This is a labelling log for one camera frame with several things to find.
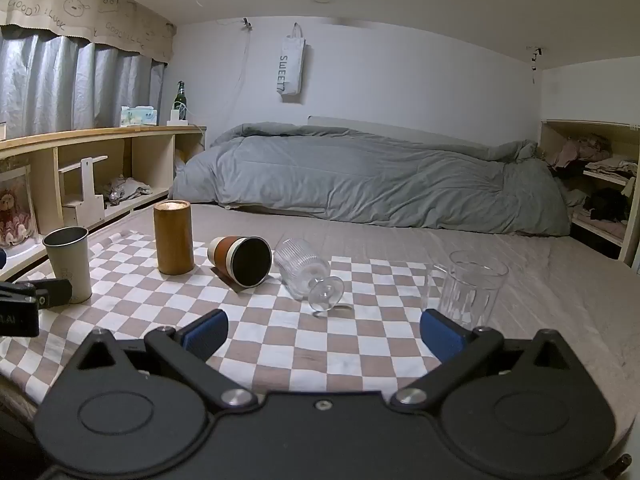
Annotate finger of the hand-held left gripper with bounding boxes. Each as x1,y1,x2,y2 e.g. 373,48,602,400
0,278,74,309

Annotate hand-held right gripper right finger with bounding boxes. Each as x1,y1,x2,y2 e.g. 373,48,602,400
390,309,581,411

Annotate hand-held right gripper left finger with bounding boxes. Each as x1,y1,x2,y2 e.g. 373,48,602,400
75,309,258,413

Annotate brown and white cup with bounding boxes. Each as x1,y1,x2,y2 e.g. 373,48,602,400
207,235,274,289

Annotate ribbed clear glass goblet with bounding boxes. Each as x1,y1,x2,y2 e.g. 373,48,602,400
273,237,345,317

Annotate grey metal cup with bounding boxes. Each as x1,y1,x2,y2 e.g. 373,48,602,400
42,226,94,304

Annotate tall bamboo cup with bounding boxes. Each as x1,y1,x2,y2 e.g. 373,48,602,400
153,199,195,276

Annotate brown white checkered cloth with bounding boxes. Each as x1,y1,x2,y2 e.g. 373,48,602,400
0,230,482,407

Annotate framed teddy picture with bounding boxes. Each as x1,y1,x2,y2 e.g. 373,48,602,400
0,164,39,249

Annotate small wooden stool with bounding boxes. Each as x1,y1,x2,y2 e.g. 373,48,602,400
58,155,109,229

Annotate crumpled grey cloth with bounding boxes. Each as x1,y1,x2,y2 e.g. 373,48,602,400
102,174,154,206

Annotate grey duvet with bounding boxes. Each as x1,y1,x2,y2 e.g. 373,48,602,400
169,122,572,237

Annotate wooden bedside shelf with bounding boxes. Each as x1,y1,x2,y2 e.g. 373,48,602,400
0,124,208,282

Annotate green tissue pack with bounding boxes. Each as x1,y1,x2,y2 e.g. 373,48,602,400
120,105,158,128

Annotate grey curtain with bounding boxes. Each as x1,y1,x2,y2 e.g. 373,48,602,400
0,25,169,141

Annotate black clothes pile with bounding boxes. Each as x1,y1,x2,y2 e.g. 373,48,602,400
582,187,630,224

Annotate green glass bottle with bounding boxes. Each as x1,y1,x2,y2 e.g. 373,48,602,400
172,80,188,122

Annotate pink clothes pile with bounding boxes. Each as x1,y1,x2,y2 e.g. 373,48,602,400
546,133,614,169

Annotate folded beige clothes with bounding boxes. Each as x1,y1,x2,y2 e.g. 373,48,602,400
584,157,639,179

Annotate cream wooden shelf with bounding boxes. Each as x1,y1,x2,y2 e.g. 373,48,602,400
537,54,640,267

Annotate white hanging bag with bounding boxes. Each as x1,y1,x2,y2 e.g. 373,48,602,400
277,22,306,105

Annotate beige valance with drawings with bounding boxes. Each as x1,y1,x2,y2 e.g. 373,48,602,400
0,0,177,61

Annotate clear glass cup with handle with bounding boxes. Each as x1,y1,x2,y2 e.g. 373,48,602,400
426,250,510,331

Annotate white hanging cable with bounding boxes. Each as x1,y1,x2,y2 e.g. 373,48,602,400
236,19,254,111

